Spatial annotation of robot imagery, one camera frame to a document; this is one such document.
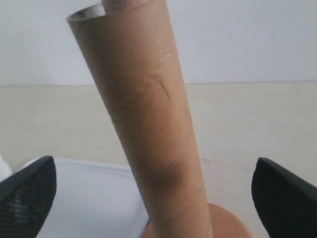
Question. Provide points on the wooden paper towel holder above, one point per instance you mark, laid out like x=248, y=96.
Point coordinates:
x=223, y=223

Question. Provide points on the white rectangular plastic tray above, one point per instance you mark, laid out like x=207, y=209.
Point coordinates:
x=94, y=200

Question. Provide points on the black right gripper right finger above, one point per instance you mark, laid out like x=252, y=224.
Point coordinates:
x=285, y=203

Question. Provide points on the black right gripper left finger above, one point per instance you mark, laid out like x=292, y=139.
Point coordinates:
x=26, y=198

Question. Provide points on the printed white paper towel roll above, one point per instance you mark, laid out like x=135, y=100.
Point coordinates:
x=5, y=170

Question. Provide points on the brown cardboard tube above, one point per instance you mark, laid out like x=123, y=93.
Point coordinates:
x=130, y=50

